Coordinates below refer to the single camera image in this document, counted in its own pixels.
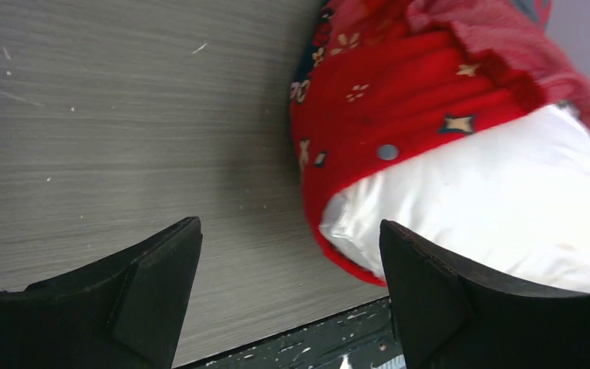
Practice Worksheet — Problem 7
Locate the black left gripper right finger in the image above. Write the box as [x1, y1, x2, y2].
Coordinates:
[380, 220, 590, 369]

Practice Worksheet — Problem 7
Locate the red patterned pillowcase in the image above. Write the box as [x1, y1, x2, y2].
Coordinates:
[290, 1, 590, 287]

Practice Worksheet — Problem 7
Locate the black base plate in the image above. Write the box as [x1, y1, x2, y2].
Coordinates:
[183, 298, 406, 369]

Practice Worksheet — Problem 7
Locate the white pillow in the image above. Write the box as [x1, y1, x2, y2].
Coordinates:
[319, 105, 590, 293]

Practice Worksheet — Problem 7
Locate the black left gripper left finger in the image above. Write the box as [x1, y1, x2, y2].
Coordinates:
[0, 217, 203, 368]

